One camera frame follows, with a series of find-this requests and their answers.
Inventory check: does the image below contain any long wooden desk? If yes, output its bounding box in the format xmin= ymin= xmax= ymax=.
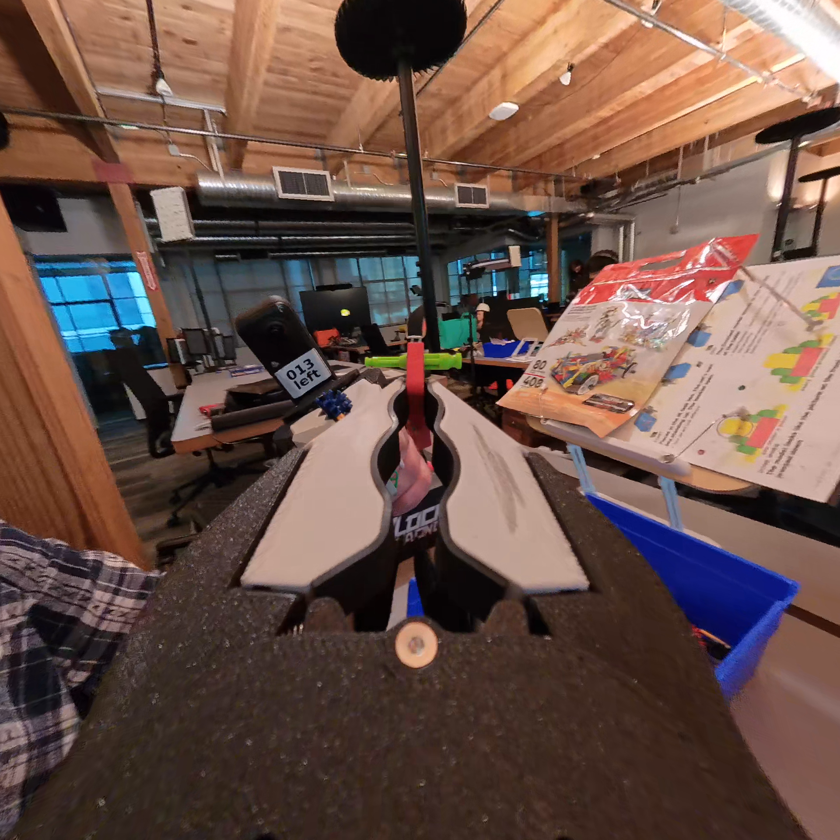
xmin=171 ymin=365 xmax=345 ymax=455

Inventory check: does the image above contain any person's left forearm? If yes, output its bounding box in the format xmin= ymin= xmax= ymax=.
xmin=0 ymin=519 xmax=161 ymax=830

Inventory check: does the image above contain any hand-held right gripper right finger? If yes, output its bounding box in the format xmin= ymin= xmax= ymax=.
xmin=431 ymin=381 xmax=592 ymax=605

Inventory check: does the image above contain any wooden post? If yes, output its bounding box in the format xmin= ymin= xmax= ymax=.
xmin=0 ymin=197 xmax=148 ymax=568

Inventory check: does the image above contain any black metal pole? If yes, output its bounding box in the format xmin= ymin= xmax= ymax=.
xmin=397 ymin=66 xmax=442 ymax=355

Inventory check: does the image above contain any black office chair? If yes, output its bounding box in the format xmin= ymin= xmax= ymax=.
xmin=111 ymin=329 xmax=179 ymax=460

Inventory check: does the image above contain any black computer monitor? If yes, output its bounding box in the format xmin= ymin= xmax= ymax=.
xmin=300 ymin=287 xmax=372 ymax=337

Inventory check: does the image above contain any orange wooden column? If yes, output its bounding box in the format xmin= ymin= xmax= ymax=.
xmin=105 ymin=182 xmax=179 ymax=345

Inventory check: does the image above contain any black round disc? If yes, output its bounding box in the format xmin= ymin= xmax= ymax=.
xmin=334 ymin=0 xmax=468 ymax=81

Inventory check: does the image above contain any blue plastic bin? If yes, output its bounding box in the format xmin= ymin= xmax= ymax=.
xmin=584 ymin=493 xmax=800 ymax=703

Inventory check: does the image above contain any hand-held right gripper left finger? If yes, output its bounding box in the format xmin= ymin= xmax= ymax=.
xmin=241 ymin=378 xmax=408 ymax=599

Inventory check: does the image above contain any red connector green rod piece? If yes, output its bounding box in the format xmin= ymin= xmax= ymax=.
xmin=364 ymin=336 xmax=464 ymax=455

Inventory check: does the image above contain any black cardboard box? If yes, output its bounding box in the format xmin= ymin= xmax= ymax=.
xmin=392 ymin=506 xmax=447 ymax=555

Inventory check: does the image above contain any beige chair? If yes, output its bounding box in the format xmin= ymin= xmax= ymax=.
xmin=507 ymin=306 xmax=551 ymax=345

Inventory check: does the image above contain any person's left hand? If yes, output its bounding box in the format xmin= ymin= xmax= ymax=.
xmin=394 ymin=431 xmax=437 ymax=515

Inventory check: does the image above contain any toy set packaging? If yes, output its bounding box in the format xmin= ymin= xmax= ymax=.
xmin=498 ymin=235 xmax=761 ymax=439

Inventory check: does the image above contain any building instruction sheet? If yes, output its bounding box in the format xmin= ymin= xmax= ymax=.
xmin=615 ymin=254 xmax=840 ymax=506

